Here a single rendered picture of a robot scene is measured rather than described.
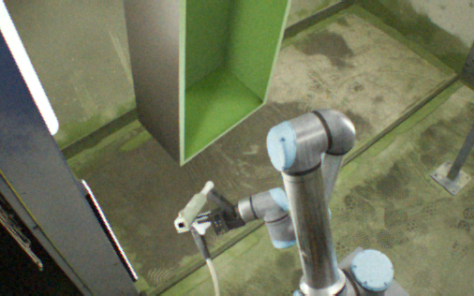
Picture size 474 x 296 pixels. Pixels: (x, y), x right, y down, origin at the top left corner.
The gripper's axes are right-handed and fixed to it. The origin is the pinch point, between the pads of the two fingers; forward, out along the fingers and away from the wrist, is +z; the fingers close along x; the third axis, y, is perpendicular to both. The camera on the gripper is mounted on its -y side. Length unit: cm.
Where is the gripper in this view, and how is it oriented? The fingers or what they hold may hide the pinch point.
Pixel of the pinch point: (190, 221)
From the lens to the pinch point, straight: 180.7
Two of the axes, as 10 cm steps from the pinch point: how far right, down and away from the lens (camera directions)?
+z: -9.3, 3.1, 2.1
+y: 3.5, 9.2, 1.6
